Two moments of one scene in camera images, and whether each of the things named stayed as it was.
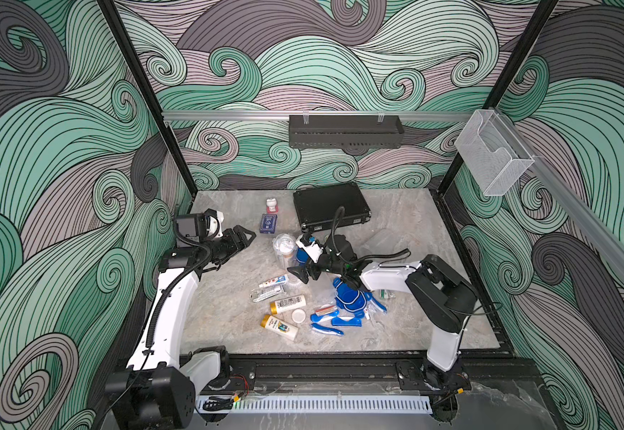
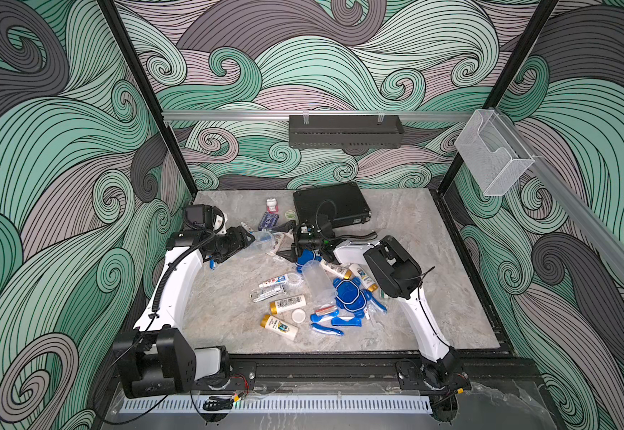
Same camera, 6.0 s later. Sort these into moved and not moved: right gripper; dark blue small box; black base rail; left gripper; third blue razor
Moved: right gripper
Not moved: third blue razor; dark blue small box; left gripper; black base rail
